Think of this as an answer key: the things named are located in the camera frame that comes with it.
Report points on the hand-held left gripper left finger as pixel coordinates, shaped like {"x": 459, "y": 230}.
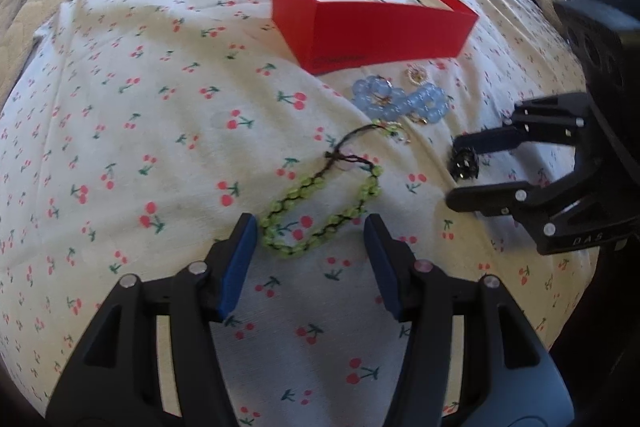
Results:
{"x": 239, "y": 267}

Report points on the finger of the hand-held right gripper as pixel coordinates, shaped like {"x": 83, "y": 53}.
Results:
{"x": 500, "y": 198}
{"x": 487, "y": 141}

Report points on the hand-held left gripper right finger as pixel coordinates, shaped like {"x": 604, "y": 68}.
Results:
{"x": 382, "y": 257}

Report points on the gold dangle earring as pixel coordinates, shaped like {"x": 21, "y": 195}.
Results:
{"x": 421, "y": 119}

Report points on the small silver earring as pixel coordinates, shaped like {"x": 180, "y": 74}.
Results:
{"x": 402, "y": 136}

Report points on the red cardboard box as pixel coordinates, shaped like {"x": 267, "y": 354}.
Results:
{"x": 380, "y": 32}

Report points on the cherry print bedsheet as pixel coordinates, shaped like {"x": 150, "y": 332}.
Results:
{"x": 150, "y": 107}

